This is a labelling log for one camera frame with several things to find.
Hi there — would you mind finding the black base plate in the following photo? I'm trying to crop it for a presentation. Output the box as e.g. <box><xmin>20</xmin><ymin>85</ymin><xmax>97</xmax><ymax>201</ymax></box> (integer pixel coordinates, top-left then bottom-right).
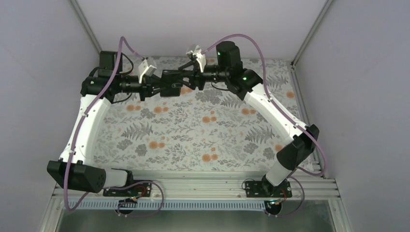
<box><xmin>103</xmin><ymin>180</ymin><xmax>152</xmax><ymax>198</ymax></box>
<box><xmin>242</xmin><ymin>180</ymin><xmax>293</xmax><ymax>198</ymax></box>

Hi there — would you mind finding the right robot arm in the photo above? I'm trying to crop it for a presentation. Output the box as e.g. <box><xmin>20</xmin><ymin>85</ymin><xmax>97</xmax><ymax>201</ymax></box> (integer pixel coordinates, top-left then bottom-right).
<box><xmin>186</xmin><ymin>41</ymin><xmax>319</xmax><ymax>197</ymax></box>

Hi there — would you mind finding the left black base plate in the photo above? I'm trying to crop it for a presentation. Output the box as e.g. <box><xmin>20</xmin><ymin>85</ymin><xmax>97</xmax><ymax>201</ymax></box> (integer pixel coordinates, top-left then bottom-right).
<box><xmin>103</xmin><ymin>180</ymin><xmax>152</xmax><ymax>198</ymax></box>

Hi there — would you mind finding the black leather card holder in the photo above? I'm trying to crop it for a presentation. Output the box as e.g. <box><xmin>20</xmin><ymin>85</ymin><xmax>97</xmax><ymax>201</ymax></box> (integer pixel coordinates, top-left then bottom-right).
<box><xmin>160</xmin><ymin>70</ymin><xmax>183</xmax><ymax>98</ymax></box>

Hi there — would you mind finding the slotted cable duct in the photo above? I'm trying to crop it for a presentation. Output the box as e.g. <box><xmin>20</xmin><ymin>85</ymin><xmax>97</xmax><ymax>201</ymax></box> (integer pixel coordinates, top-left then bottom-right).
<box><xmin>77</xmin><ymin>199</ymin><xmax>265</xmax><ymax>211</ymax></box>

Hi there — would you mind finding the aluminium mounting rail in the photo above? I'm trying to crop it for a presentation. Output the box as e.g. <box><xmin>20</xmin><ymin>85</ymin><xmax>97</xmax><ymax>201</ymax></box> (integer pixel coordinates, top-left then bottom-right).
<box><xmin>53</xmin><ymin>174</ymin><xmax>341</xmax><ymax>200</ymax></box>

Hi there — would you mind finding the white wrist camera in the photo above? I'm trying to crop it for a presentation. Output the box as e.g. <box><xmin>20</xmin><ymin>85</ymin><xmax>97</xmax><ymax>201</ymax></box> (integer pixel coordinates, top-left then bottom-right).
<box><xmin>186</xmin><ymin>44</ymin><xmax>206</xmax><ymax>73</ymax></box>
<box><xmin>138</xmin><ymin>58</ymin><xmax>157</xmax><ymax>84</ymax></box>

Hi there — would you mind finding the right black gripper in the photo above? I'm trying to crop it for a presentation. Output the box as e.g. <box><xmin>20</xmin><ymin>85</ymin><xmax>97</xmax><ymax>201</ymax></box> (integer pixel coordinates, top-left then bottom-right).
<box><xmin>175</xmin><ymin>60</ymin><xmax>230</xmax><ymax>89</ymax></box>

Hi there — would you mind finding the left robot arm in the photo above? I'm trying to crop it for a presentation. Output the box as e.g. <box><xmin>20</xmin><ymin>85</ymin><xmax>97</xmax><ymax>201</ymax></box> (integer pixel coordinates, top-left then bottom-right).
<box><xmin>47</xmin><ymin>51</ymin><xmax>157</xmax><ymax>196</ymax></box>

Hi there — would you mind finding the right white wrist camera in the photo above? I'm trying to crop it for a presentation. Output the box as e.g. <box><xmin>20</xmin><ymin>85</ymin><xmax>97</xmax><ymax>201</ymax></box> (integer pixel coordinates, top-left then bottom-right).
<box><xmin>186</xmin><ymin>44</ymin><xmax>206</xmax><ymax>73</ymax></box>

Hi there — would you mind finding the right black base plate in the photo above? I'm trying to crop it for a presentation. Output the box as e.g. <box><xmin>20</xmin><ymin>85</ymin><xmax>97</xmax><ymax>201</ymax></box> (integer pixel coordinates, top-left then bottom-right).
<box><xmin>242</xmin><ymin>180</ymin><xmax>293</xmax><ymax>198</ymax></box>

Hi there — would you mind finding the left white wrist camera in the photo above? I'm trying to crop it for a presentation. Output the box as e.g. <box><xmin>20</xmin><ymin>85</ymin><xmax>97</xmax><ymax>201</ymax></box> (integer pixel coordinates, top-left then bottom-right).
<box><xmin>138</xmin><ymin>58</ymin><xmax>157</xmax><ymax>84</ymax></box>

